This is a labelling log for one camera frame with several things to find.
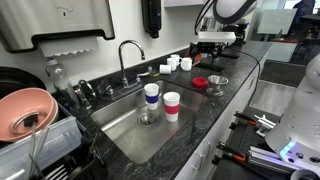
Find person in dark clothes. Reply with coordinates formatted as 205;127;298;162
289;0;318;64

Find black frying pan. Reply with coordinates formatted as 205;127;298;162
0;66;48;100

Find black dish rack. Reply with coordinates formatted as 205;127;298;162
39;129;109;180

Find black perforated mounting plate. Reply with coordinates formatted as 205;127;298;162
225;122;272;160

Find metal sink drain strainer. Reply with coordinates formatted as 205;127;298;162
137;112;157;127

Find aluminium extrusion rail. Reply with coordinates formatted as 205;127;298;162
248;145;296;176

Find chrome gooseneck faucet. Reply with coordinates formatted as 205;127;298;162
106;39;154;98

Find black orange bar clamp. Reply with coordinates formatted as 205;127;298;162
228;110;258;131
211;142;248;166

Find white handleless cup lying sideways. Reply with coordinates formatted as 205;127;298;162
158;64;173;75

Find chrome side tap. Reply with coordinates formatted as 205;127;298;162
73;79;98;110

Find stainless steel sink basin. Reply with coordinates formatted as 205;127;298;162
90;79;209;165

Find pink plastic bowl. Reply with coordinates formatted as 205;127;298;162
0;87;60;143

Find red small bowl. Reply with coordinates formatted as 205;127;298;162
192;76;210;89

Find stainless steel funnel dripper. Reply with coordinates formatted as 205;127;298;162
205;74;230;98

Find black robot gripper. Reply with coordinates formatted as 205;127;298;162
190;42;224;58

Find frosted glass panel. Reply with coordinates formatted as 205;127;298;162
256;7;298;36

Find white cup with blue band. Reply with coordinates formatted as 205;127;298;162
143;83;160;111

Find black wall soap dispenser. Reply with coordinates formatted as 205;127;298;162
140;0;163;40

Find silver metal bracket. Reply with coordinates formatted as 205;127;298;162
253;114;277;138

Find white ceramic mug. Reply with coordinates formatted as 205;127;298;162
179;57;194;72
170;53;183;66
166;57;178;72

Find white paper towel sheet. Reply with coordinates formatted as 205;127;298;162
39;35;100;58

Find steel paper towel dispenser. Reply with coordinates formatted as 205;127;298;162
0;0;116;54

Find white cup with red band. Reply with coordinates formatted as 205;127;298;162
162;91;181;123

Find clear plastic storage bin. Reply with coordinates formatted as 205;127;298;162
0;115;83;180

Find silver cabinet handle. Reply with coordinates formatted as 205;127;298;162
246;75;257;91
201;139;213;158
191;150;207;172

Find black rubber mat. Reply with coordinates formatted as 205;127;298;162
194;62;226;73

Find clear plastic water bottle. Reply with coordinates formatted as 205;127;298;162
45;58;78;111

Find orange red bowl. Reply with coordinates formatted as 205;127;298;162
191;53;204;65

